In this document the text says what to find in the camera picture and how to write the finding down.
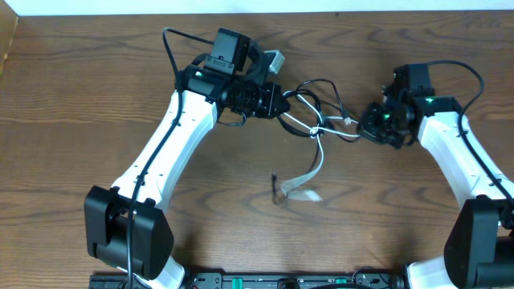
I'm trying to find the black USB cable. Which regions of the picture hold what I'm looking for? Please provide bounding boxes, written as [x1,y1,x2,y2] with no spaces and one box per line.
[271,78,362,206]

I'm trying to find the white USB cable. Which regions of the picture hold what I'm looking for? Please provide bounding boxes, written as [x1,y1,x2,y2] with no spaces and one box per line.
[279,90,362,201]

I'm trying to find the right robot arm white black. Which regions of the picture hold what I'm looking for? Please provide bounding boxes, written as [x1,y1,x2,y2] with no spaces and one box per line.
[357,63,513,288]

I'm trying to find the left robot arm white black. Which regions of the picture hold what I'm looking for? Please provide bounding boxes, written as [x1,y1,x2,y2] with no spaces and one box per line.
[84,63,289,288]

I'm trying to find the wooden side panel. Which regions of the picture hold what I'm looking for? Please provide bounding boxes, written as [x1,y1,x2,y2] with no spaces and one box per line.
[0,0,19,74]

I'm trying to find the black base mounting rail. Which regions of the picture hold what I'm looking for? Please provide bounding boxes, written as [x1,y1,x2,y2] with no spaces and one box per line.
[88,267,406,289]

